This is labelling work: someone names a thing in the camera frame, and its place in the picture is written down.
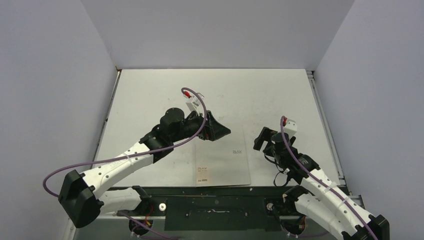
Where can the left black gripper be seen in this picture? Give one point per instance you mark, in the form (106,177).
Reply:
(215,130)

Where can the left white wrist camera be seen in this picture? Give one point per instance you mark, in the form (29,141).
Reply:
(193,104)

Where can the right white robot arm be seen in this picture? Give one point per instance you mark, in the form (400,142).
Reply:
(316,196)

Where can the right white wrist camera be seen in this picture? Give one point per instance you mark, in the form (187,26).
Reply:
(290,127)

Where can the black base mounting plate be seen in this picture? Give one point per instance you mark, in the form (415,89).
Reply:
(214,208)

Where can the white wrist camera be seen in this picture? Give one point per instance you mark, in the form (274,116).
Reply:
(290,127)
(193,104)

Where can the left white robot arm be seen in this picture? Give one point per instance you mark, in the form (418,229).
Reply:
(85,196)

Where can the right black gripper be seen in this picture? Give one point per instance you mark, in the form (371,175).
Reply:
(267,136)

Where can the grey and black folder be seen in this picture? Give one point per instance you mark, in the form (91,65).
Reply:
(224,162)

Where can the aluminium frame rail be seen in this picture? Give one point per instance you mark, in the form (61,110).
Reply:
(115,227)

